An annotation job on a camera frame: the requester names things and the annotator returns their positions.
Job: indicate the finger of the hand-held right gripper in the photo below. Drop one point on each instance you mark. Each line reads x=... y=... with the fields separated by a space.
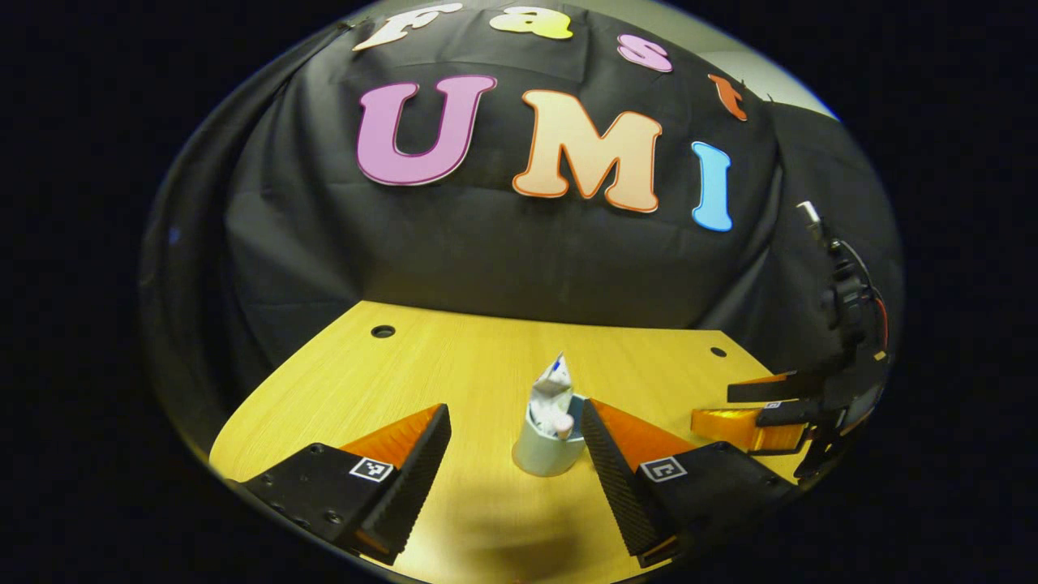
x=730 y=426
x=770 y=391

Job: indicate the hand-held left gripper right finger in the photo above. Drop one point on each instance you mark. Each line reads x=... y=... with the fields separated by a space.
x=616 y=487

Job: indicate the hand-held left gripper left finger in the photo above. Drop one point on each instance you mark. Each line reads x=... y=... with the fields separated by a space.
x=418 y=487

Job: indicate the pale pink toothbrush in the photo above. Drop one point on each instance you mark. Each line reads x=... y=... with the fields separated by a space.
x=563 y=426

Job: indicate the white toothpaste tube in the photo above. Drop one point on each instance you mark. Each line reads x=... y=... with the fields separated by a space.
x=551 y=389

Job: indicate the wooden desktop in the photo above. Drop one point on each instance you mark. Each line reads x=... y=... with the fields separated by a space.
x=454 y=365

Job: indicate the black backdrop cloth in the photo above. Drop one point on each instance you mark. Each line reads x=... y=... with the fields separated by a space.
x=486 y=259

